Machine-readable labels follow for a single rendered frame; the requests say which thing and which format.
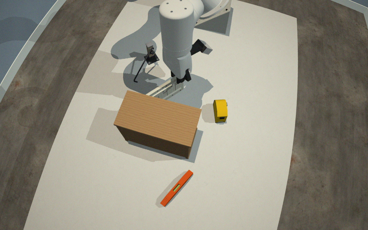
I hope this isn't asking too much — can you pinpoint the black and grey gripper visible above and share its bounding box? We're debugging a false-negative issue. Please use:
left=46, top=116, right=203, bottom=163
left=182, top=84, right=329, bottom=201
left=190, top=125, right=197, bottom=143
left=162, top=49, right=192, bottom=84

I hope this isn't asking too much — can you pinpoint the orange spirit level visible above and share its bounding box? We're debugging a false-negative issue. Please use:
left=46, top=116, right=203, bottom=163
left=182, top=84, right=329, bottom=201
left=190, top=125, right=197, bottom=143
left=160, top=170, right=193, bottom=207

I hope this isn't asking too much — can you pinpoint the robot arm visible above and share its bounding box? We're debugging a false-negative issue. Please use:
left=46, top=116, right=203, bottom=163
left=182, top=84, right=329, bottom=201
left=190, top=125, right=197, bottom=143
left=159, top=0, right=229, bottom=57

